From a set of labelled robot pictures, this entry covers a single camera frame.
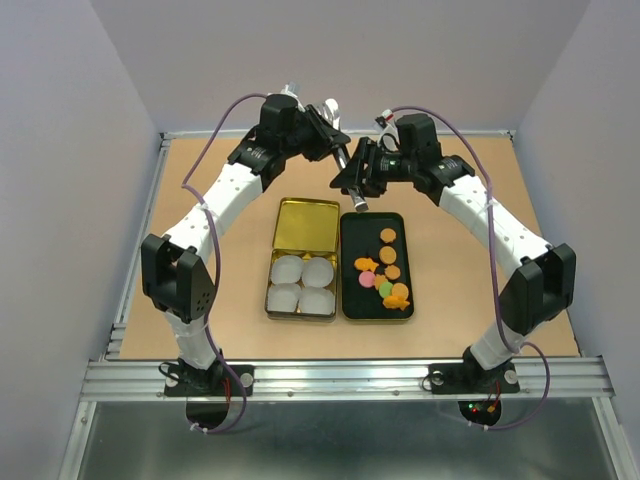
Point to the white paper cup back right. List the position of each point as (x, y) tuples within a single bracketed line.
[(318, 272)]

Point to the gold cookie tin base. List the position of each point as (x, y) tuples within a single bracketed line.
[(297, 315)]

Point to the white paper cup back left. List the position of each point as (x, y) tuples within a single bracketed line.
[(287, 269)]

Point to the white paper cup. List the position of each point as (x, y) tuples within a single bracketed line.
[(287, 269), (318, 272), (283, 297), (316, 301)]

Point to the white paper cup front left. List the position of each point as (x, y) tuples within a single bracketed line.
[(283, 297)]

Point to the green round cookie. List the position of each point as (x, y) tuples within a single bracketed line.
[(385, 289)]

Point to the black tray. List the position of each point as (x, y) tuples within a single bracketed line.
[(357, 233)]

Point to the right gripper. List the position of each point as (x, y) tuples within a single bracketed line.
[(366, 152)]

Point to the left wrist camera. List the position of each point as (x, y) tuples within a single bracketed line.
[(292, 90)]

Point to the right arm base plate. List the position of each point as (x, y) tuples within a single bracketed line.
[(463, 379)]

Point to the white paper cup front right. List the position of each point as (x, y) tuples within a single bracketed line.
[(316, 301)]

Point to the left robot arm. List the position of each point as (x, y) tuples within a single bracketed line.
[(174, 265)]

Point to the pink round cookie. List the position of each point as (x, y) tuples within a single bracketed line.
[(367, 279)]

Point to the orange star cookie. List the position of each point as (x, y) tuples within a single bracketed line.
[(379, 280)]

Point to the gold tin lid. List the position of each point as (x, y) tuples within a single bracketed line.
[(305, 224)]

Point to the aluminium front rail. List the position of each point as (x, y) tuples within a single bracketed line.
[(332, 380)]

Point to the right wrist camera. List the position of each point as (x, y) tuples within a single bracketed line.
[(385, 125)]

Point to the metal tongs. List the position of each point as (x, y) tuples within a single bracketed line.
[(331, 112)]

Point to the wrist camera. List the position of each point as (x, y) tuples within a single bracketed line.
[(292, 90), (385, 125)]

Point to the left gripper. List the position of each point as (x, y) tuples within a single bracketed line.
[(325, 134)]

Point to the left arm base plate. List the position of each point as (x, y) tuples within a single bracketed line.
[(183, 380)]

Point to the orange shell cookie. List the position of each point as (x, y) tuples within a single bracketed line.
[(388, 235), (392, 272)]

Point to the orange fish cookie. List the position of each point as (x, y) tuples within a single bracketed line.
[(393, 302), (365, 264)]

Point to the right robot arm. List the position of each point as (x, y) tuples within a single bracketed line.
[(540, 275)]

